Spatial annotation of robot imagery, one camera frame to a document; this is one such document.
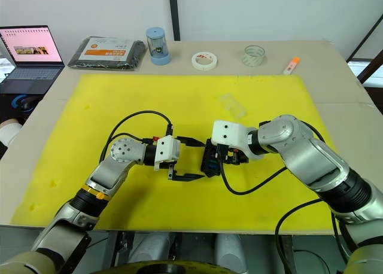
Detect black diagonal stand bars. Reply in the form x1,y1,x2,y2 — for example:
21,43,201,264
346,14,383,85

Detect black yellow round base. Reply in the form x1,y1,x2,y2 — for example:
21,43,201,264
100,257,242,274

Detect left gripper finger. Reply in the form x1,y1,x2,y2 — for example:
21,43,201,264
176,135,208,148
167,164,206,182

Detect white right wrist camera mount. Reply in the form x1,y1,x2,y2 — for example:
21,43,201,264
210,119,266,162

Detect white tape roll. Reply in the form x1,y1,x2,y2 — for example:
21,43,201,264
191,51,218,71

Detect yellow foam mat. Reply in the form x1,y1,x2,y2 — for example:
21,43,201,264
11,74,341,236

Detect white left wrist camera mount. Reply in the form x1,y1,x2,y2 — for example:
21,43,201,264
153,135,182,171

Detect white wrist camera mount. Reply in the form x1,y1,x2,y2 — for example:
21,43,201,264
153,135,182,171
210,119,266,162

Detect brown cardboard table cover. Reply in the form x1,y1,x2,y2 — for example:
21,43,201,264
0,39,383,236

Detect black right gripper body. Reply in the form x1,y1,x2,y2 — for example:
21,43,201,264
216,144,250,166

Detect blue capped clear canister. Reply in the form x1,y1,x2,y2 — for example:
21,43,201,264
145,26,171,66

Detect clear plastic fuse box cover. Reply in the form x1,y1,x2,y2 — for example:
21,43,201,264
220,92,248,120

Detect clear tape roll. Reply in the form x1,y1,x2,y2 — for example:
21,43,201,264
242,44,266,68

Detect black vertical pole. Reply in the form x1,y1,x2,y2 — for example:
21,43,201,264
168,0,181,42

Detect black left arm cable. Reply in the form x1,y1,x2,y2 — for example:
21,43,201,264
99,109,175,165

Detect black fuse box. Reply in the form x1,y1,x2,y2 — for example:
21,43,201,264
200,147,223,178

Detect grey rounded shape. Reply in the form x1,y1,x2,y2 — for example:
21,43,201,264
214,234,248,274
129,233,178,264

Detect white rounded shoe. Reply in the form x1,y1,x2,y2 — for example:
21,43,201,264
0,118,23,150

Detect black package with orange label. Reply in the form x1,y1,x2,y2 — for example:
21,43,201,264
66,36,147,71

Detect open grey laptop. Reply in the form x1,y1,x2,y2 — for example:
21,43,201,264
0,25,66,96

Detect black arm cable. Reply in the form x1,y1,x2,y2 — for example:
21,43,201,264
99,109,175,165
219,161,349,258

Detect black blue headphones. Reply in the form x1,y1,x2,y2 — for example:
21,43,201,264
10,93,40,112

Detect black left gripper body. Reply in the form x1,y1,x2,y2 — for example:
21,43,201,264
157,138,184,172

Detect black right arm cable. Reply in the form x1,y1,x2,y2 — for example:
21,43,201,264
219,161,349,258

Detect white orange utility knife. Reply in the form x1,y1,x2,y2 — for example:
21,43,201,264
282,56,301,75

